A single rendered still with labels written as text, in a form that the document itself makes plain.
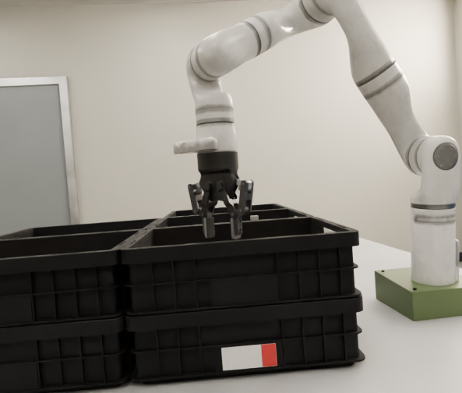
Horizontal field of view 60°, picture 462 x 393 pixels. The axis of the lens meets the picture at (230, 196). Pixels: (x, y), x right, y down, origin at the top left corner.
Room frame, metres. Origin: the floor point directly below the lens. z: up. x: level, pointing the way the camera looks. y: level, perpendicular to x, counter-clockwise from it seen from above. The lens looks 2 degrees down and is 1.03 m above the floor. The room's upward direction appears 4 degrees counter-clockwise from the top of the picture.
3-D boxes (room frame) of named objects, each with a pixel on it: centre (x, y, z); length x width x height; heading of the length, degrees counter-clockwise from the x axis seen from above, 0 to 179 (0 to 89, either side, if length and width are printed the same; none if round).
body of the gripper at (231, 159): (0.74, 0.02, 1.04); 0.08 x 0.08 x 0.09
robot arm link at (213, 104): (0.75, 0.02, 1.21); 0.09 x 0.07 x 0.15; 29
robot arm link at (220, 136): (0.73, 0.03, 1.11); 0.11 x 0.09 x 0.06; 144
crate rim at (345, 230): (0.80, -0.01, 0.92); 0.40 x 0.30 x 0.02; 92
